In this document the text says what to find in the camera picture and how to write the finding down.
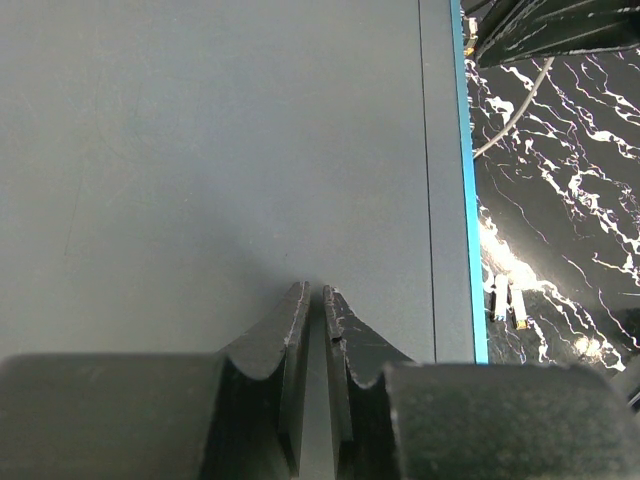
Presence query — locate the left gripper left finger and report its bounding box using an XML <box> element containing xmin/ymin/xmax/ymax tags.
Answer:
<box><xmin>1</xmin><ymin>282</ymin><xmax>311</xmax><ymax>479</ymax></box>

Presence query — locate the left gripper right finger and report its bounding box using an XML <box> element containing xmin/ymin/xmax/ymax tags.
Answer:
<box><xmin>323</xmin><ymin>287</ymin><xmax>635</xmax><ymax>479</ymax></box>

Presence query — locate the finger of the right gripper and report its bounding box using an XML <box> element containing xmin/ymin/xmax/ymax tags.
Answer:
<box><xmin>474</xmin><ymin>0</ymin><xmax>639</xmax><ymax>68</ymax></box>

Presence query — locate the silver transceiver plug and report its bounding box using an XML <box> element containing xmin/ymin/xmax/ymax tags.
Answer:
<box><xmin>491</xmin><ymin>274</ymin><xmax>509</xmax><ymax>322</ymax></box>
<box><xmin>508</xmin><ymin>284</ymin><xmax>529</xmax><ymax>330</ymax></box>

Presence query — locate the black marble pattern mat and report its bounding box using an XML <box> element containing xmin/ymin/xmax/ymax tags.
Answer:
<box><xmin>466</xmin><ymin>50</ymin><xmax>639</xmax><ymax>376</ymax></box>

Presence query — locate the grey network cable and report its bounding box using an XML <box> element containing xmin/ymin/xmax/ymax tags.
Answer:
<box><xmin>472</xmin><ymin>55</ymin><xmax>556</xmax><ymax>160</ymax></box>

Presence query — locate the dark grey network switch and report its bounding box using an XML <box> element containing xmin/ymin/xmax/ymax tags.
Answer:
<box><xmin>0</xmin><ymin>0</ymin><xmax>490</xmax><ymax>366</ymax></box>

